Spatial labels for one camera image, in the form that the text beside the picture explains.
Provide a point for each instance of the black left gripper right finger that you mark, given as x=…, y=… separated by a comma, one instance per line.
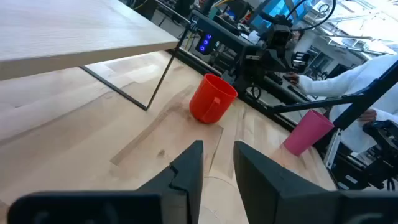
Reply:
x=264, y=193

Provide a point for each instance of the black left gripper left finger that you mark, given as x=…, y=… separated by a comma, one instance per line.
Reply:
x=186, y=180

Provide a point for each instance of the pink plastic cup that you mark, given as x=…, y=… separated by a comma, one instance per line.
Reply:
x=306, y=133

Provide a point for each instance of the red plastic mug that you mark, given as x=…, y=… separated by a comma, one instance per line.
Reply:
x=208, y=99

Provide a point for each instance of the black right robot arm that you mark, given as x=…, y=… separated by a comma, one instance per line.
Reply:
x=248, y=67

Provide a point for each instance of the person's hand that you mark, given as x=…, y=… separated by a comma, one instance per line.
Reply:
x=367, y=115
x=293, y=78

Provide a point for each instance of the monitor with blue screen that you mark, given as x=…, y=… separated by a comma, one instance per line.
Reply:
x=264, y=18

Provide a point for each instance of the black box with blue lights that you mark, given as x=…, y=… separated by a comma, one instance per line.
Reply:
x=214, y=34

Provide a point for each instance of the person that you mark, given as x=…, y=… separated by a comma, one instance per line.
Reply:
x=351, y=81

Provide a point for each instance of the black equipment beside table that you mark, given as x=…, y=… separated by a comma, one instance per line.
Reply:
x=382, y=149

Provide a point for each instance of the wooden shelf with black frame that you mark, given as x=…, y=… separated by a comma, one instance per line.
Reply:
x=77, y=34

